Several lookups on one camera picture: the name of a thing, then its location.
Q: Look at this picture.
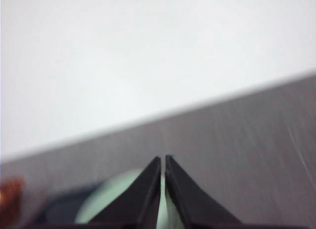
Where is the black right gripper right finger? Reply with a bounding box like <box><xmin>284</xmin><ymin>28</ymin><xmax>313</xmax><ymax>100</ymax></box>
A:
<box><xmin>165</xmin><ymin>155</ymin><xmax>241</xmax><ymax>226</ymax></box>

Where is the brown wicker basket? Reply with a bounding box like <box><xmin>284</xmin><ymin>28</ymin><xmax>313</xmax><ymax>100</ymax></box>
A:
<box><xmin>0</xmin><ymin>177</ymin><xmax>25</xmax><ymax>215</ymax></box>

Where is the green ceramic bowl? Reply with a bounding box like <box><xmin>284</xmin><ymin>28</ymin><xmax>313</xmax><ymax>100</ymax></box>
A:
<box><xmin>76</xmin><ymin>168</ymin><xmax>180</xmax><ymax>229</ymax></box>

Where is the dark blue rectangular tray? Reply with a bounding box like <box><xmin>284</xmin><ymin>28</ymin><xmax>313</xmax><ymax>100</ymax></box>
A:
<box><xmin>37</xmin><ymin>187</ymin><xmax>100</xmax><ymax>224</ymax></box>

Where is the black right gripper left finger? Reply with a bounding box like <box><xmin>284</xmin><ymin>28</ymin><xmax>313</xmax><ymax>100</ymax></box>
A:
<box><xmin>89</xmin><ymin>156</ymin><xmax>161</xmax><ymax>225</ymax></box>

